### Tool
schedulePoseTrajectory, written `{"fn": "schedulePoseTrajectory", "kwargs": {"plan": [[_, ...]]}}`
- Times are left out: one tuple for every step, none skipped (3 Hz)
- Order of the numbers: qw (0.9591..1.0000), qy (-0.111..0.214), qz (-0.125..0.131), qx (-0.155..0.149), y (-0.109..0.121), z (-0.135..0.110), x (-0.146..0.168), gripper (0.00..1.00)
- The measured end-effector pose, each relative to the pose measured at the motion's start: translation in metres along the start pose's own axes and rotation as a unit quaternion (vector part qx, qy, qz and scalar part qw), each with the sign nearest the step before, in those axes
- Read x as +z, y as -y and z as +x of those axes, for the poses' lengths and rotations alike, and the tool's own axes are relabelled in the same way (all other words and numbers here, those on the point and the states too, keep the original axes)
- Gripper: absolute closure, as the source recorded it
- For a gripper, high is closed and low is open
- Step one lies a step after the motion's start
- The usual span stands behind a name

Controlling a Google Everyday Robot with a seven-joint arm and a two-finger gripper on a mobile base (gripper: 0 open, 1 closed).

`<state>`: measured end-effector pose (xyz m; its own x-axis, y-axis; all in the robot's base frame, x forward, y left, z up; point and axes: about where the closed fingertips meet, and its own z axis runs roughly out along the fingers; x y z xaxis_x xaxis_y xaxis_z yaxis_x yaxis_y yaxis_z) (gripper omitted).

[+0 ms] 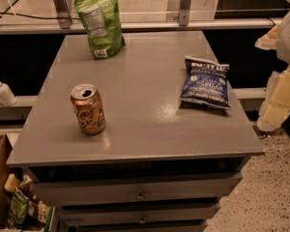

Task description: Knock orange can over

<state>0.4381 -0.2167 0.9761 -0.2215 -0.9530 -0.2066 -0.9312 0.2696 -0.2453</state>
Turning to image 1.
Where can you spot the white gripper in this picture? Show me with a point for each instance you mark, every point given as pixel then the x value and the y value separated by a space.
pixel 276 104

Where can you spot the metal rail frame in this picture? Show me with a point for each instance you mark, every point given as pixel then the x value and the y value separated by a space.
pixel 59 16

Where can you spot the grey drawer cabinet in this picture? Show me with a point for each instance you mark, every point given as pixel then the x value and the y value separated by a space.
pixel 159 165

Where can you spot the green snack bag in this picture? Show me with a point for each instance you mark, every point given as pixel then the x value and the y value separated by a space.
pixel 101 21

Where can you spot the green packet in box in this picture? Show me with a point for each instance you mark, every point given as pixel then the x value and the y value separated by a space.
pixel 18 210

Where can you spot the white pump bottle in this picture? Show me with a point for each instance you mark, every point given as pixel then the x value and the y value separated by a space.
pixel 7 97

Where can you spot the blue potato chip bag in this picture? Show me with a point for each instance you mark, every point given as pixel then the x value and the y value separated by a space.
pixel 206 83

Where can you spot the orange soda can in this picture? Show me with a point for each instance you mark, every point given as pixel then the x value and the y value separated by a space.
pixel 87 105

